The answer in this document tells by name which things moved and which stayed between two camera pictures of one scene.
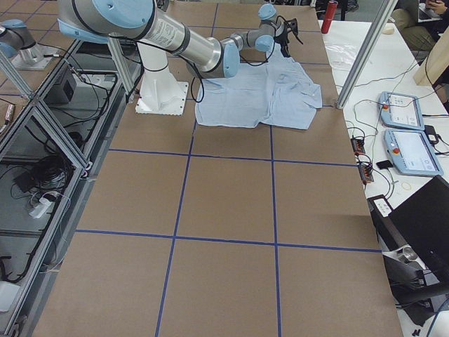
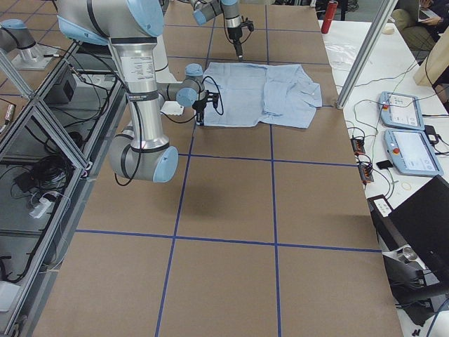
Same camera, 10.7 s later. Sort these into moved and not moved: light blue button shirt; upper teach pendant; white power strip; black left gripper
Moved: black left gripper
Not moved: light blue button shirt; white power strip; upper teach pendant
